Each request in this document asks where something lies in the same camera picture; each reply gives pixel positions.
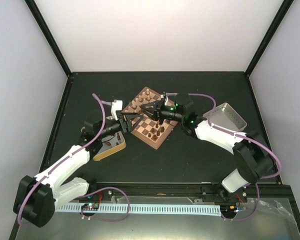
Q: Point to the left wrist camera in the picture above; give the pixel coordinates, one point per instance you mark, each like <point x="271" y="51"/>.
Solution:
<point x="116" y="106"/>

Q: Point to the yellow tin box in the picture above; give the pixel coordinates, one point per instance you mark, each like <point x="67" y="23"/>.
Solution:
<point x="115" y="147"/>

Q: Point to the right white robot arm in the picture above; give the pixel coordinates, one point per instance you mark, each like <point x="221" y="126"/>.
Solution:
<point x="252" y="157"/>

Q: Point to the white slotted cable duct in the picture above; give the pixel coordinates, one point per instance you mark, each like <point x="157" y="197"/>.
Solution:
<point x="159" y="209"/>

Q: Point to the controller board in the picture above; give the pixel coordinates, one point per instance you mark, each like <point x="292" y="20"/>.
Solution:
<point x="232" y="208"/>
<point x="90" y="206"/>

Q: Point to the silver metal tray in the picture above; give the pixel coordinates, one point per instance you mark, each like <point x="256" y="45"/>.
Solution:
<point x="225" y="116"/>

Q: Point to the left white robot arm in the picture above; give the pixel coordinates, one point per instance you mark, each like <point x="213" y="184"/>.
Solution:
<point x="40" y="196"/>

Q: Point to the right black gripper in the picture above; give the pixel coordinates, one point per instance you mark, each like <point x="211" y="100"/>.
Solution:
<point x="157" y="113"/>

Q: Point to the wooden chess board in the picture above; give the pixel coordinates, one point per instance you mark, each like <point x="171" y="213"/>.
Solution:
<point x="148" y="130"/>

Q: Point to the black mounting rail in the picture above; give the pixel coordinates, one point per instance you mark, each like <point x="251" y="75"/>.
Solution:
<point x="208" y="192"/>

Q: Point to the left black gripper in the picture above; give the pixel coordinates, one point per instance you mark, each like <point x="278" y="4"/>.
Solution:
<point x="126" y="126"/>

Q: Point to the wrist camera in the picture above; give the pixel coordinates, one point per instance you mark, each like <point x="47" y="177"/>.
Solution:
<point x="165" y="97"/>
<point x="116" y="106"/>

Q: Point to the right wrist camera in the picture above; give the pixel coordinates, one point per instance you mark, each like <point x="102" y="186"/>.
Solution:
<point x="165" y="97"/>

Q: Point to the right controller board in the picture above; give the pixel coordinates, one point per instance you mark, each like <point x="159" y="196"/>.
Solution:
<point x="232" y="208"/>

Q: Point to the left controller board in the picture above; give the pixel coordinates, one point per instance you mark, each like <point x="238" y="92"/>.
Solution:
<point x="90" y="206"/>

